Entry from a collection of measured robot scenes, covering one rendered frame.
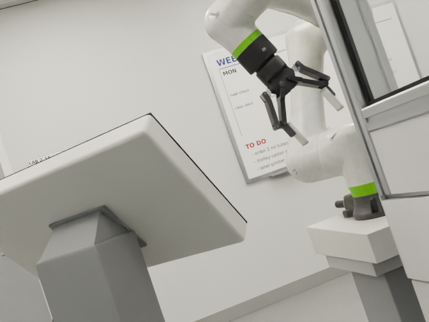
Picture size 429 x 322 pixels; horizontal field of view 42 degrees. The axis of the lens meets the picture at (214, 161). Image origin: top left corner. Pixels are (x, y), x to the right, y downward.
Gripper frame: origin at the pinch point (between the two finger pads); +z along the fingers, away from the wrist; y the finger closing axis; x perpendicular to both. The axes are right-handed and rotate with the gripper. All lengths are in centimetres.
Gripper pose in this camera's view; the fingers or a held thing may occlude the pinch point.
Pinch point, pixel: (320, 122)
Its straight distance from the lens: 141.7
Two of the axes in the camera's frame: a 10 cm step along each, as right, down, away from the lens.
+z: 6.8, 7.3, 0.1
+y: -7.0, 6.6, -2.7
